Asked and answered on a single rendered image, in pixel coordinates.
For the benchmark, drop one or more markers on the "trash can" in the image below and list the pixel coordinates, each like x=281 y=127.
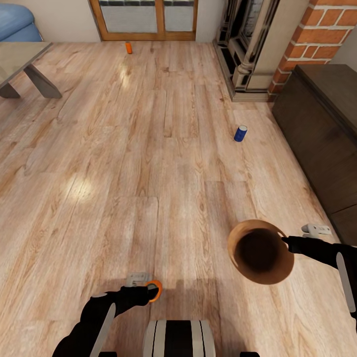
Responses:
x=256 y=250

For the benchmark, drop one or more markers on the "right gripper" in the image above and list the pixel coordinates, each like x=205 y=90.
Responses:
x=306 y=246

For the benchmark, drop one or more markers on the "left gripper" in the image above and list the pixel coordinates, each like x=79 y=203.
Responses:
x=138 y=295

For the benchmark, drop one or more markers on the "sofa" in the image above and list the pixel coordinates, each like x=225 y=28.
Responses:
x=16 y=24

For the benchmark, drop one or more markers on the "robot trunk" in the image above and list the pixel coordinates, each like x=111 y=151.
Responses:
x=178 y=338

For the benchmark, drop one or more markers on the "coffee table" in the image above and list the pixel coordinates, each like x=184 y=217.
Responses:
x=18 y=56

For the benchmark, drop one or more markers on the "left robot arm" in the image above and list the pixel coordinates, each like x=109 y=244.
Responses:
x=88 y=335

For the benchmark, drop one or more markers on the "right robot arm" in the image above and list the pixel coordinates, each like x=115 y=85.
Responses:
x=343 y=257

